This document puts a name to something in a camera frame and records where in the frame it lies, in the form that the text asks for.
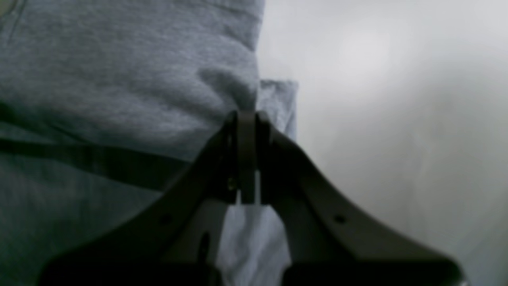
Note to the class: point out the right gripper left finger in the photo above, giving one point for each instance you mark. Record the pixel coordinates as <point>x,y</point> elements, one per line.
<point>171,243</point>

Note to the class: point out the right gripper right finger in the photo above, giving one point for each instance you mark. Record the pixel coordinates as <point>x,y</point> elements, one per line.
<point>333,242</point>

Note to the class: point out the grey T-shirt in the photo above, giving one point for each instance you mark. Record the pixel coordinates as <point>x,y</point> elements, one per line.
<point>103,102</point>

